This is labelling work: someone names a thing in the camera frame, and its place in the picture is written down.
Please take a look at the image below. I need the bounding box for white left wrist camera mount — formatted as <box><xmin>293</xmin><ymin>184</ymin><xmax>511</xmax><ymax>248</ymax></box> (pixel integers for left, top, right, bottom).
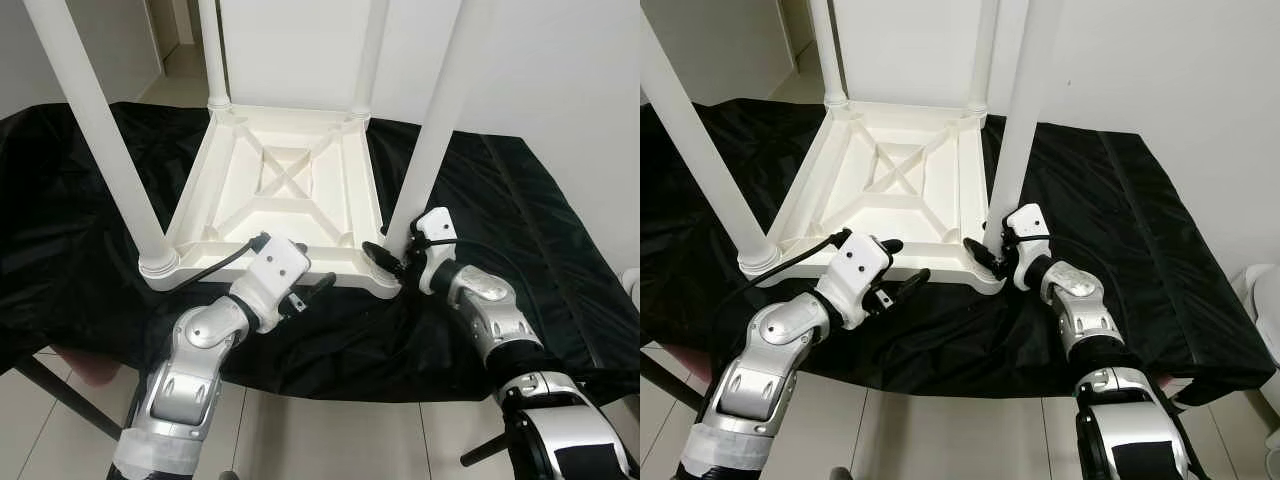
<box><xmin>228</xmin><ymin>235</ymin><xmax>311</xmax><ymax>334</ymax></box>
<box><xmin>815</xmin><ymin>232</ymin><xmax>893</xmax><ymax>329</ymax></box>

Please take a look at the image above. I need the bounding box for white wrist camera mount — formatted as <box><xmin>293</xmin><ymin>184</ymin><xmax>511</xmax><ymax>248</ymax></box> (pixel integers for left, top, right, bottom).
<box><xmin>228</xmin><ymin>235</ymin><xmax>311</xmax><ymax>334</ymax></box>
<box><xmin>1003</xmin><ymin>203</ymin><xmax>1051</xmax><ymax>291</ymax></box>
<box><xmin>815</xmin><ymin>232</ymin><xmax>893</xmax><ymax>329</ymax></box>
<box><xmin>412</xmin><ymin>207</ymin><xmax>459</xmax><ymax>296</ymax></box>

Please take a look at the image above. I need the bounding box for white plastic table leg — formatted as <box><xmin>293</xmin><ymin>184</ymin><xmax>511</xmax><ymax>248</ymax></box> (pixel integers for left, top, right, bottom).
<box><xmin>640</xmin><ymin>38</ymin><xmax>784</xmax><ymax>278</ymax></box>
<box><xmin>350</xmin><ymin>0</ymin><xmax>391</xmax><ymax>121</ymax></box>
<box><xmin>22</xmin><ymin>0</ymin><xmax>182</xmax><ymax>281</ymax></box>
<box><xmin>808</xmin><ymin>0</ymin><xmax>851</xmax><ymax>111</ymax></box>
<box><xmin>197</xmin><ymin>0</ymin><xmax>233</xmax><ymax>111</ymax></box>
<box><xmin>982</xmin><ymin>0</ymin><xmax>1063</xmax><ymax>248</ymax></box>
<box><xmin>965</xmin><ymin>0</ymin><xmax>1001</xmax><ymax>117</ymax></box>
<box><xmin>385</xmin><ymin>0</ymin><xmax>496</xmax><ymax>258</ymax></box>

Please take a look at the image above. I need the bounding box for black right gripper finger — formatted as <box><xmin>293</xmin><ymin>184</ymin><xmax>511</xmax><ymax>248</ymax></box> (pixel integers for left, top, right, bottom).
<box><xmin>362</xmin><ymin>240</ymin><xmax>406</xmax><ymax>282</ymax></box>
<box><xmin>963</xmin><ymin>237</ymin><xmax>1001</xmax><ymax>280</ymax></box>

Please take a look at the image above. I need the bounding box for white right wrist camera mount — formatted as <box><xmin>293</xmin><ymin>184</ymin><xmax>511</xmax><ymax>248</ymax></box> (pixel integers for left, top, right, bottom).
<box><xmin>412</xmin><ymin>207</ymin><xmax>459</xmax><ymax>296</ymax></box>
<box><xmin>1003</xmin><ymin>203</ymin><xmax>1051</xmax><ymax>291</ymax></box>

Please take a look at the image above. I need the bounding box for white plastic container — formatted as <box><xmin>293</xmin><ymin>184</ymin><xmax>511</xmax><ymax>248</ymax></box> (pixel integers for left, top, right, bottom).
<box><xmin>1235</xmin><ymin>265</ymin><xmax>1280</xmax><ymax>363</ymax></box>

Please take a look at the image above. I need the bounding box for white plastic table top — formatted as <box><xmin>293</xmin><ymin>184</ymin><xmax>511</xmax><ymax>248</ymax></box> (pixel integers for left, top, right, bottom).
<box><xmin>740</xmin><ymin>98</ymin><xmax>1008</xmax><ymax>297</ymax></box>
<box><xmin>140</xmin><ymin>100</ymin><xmax>403</xmax><ymax>300</ymax></box>

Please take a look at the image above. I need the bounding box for black cloth table cover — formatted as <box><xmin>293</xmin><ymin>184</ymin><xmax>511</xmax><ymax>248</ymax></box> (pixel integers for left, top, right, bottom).
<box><xmin>640</xmin><ymin>98</ymin><xmax>1280</xmax><ymax>406</ymax></box>
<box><xmin>0</xmin><ymin>100</ymin><xmax>641</xmax><ymax>406</ymax></box>

